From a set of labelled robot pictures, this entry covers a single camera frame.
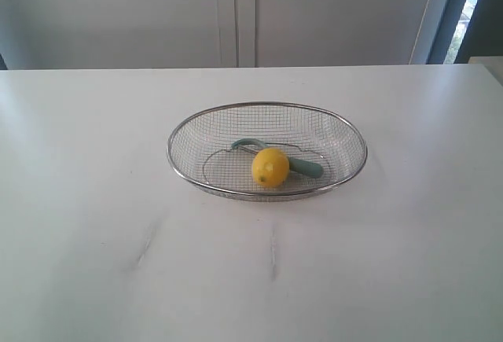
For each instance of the oval wire mesh basket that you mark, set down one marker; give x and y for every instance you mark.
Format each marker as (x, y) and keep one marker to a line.
(199, 148)

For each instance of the yellow lemon with sticker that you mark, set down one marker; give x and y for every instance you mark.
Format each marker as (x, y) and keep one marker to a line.
(270, 168)

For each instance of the teal handled vegetable peeler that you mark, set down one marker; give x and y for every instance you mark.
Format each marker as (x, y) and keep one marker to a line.
(303, 167)

